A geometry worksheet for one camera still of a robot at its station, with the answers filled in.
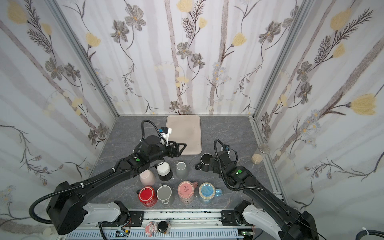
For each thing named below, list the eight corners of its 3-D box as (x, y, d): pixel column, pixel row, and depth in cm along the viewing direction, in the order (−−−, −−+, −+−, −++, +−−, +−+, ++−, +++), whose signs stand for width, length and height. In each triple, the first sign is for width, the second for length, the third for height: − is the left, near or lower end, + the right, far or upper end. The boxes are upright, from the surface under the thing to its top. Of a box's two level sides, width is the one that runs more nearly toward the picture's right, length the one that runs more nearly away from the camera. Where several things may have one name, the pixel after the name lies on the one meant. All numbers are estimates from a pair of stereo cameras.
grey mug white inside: (177, 178, 90) (175, 171, 82) (178, 169, 94) (176, 161, 86) (188, 178, 90) (187, 171, 82) (188, 169, 94) (188, 161, 86)
